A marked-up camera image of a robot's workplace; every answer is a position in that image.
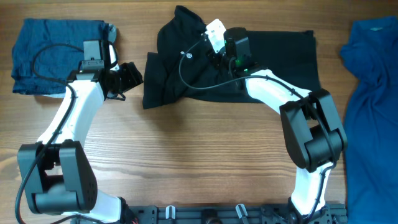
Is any black polo shirt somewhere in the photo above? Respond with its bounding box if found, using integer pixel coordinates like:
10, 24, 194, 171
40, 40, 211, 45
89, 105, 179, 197
142, 6, 321, 109

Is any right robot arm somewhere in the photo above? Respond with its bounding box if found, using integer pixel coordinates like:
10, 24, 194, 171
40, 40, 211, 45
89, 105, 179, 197
202, 26, 348, 223

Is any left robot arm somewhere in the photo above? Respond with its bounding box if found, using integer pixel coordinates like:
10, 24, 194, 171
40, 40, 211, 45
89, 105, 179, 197
14, 40, 143, 223

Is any folded light grey garment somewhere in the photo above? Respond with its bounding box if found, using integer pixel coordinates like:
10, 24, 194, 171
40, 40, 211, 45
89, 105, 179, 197
44, 24, 117, 98

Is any folded dark blue garment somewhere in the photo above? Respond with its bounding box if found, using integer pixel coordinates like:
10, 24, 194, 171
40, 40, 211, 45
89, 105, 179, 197
11, 18, 110, 95

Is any bright blue polo shirt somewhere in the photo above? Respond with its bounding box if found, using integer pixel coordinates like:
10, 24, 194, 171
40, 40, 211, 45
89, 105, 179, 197
340, 16, 397, 223

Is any left white rail clip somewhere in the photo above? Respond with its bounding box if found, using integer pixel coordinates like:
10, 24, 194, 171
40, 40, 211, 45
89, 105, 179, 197
165, 205, 176, 220

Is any white rail clip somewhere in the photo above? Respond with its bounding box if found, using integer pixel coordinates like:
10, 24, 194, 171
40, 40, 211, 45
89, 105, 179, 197
235, 203, 248, 220
165, 205, 176, 220

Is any right white rail clip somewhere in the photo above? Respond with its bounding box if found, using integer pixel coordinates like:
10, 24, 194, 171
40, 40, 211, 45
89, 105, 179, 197
235, 203, 248, 220

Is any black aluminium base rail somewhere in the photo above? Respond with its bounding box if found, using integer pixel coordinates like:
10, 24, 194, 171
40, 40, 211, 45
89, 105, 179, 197
70, 203, 348, 224

